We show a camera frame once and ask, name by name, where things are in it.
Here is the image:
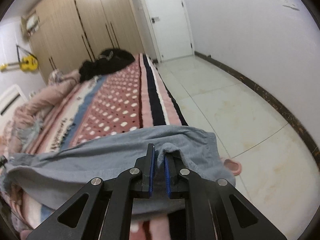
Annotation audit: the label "pink slipper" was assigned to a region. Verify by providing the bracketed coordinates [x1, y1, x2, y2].
[220, 158, 242, 176]

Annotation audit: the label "grey-blue pants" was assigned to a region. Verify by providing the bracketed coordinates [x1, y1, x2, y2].
[1, 125, 235, 217]

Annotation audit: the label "white door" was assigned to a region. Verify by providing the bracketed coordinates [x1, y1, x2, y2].
[144, 0, 193, 61]

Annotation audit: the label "black clothes pile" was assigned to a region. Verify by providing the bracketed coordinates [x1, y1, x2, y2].
[79, 48, 135, 83]

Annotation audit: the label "striped dotted bed blanket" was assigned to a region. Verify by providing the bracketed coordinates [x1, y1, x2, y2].
[0, 52, 189, 240]

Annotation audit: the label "beige wardrobe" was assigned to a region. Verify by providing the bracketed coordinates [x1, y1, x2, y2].
[27, 0, 144, 82]

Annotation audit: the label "pink quilt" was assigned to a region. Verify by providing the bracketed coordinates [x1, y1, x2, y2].
[1, 70, 80, 156]

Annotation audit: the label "white air conditioner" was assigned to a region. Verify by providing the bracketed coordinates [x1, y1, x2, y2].
[0, 84, 28, 133]

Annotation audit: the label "yellow ukulele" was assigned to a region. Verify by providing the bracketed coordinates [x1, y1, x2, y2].
[1, 45, 39, 72]

